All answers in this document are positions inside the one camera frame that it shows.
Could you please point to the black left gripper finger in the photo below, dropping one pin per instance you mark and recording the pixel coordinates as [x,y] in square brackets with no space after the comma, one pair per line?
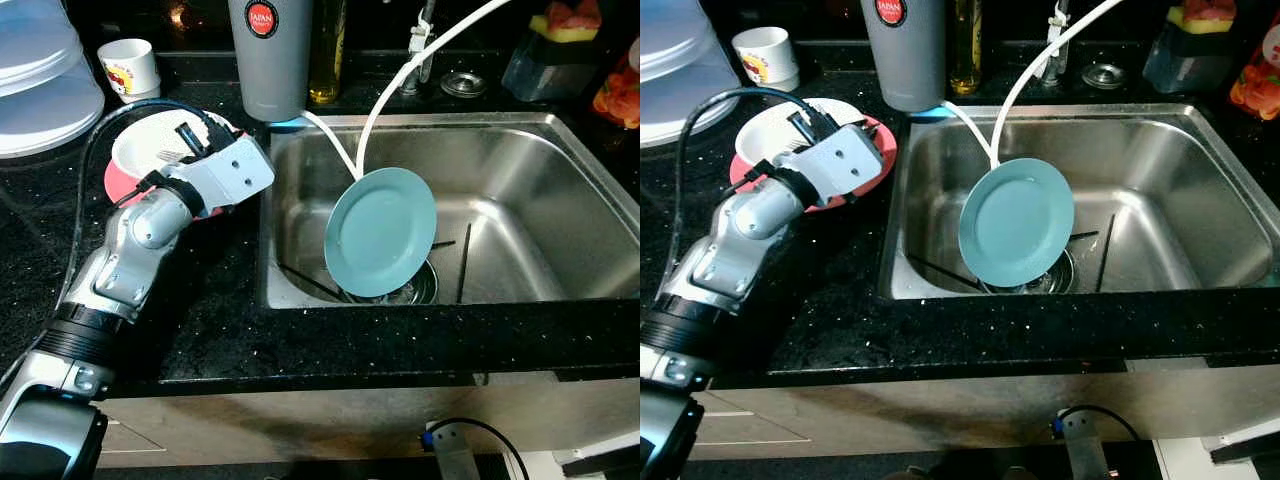
[801,122]
[190,136]

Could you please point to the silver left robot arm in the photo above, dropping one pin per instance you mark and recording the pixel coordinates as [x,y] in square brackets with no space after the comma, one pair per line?
[120,270]
[730,265]

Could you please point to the beige kitchen cabinet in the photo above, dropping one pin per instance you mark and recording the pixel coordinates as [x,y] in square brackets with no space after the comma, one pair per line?
[900,410]
[300,420]

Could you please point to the white bowl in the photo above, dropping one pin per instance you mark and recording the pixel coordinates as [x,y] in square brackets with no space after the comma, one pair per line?
[765,135]
[140,145]

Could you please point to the pink plate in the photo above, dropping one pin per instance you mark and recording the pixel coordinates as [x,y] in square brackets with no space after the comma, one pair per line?
[118,182]
[880,150]

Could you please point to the white cartoon print mug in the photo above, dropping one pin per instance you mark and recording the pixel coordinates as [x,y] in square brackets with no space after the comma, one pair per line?
[768,60]
[130,70]

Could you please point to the grey thermos bottle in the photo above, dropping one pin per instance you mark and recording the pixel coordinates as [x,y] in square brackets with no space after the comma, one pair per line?
[905,60]
[270,70]

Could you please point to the short white tube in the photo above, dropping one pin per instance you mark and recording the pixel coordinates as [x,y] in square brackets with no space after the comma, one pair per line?
[968,128]
[330,140]

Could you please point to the clear stacked plastic container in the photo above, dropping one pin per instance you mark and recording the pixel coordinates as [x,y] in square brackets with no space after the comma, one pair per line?
[685,90]
[45,90]

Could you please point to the yellow oil bottle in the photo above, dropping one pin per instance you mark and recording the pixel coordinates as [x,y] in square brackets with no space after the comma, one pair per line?
[966,60]
[328,70]

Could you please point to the black chopstick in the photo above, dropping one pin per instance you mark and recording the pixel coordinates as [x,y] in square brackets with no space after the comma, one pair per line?
[940,272]
[1083,236]
[463,270]
[443,244]
[1105,255]
[305,280]

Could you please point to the orange printed packet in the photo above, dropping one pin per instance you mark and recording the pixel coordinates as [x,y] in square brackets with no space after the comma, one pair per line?
[1258,85]
[620,95]

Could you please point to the teal plate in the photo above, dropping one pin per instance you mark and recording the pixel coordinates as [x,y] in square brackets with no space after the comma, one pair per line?
[1015,225]
[380,235]

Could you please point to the metal faucet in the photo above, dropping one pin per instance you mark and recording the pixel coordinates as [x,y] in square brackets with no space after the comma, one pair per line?
[420,60]
[1055,55]

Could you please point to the red cloth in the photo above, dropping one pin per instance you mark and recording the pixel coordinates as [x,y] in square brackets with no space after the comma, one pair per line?
[575,12]
[1210,8]

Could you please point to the metal sink drain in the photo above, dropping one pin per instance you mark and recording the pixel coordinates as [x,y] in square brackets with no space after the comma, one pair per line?
[420,288]
[1060,275]

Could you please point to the black sponge holder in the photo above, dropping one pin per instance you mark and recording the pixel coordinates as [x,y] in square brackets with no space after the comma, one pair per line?
[550,70]
[1190,60]

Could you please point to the yellow sponge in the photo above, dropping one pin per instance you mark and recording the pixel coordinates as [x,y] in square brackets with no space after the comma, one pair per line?
[1200,25]
[560,32]

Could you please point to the stainless steel sink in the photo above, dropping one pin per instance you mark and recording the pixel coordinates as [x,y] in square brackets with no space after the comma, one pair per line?
[1180,190]
[530,200]

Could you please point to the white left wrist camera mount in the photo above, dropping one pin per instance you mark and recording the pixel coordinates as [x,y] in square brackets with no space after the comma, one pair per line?
[235,175]
[845,160]

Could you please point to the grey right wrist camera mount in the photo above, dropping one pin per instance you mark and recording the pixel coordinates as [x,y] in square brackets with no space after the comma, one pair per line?
[1085,450]
[455,455]

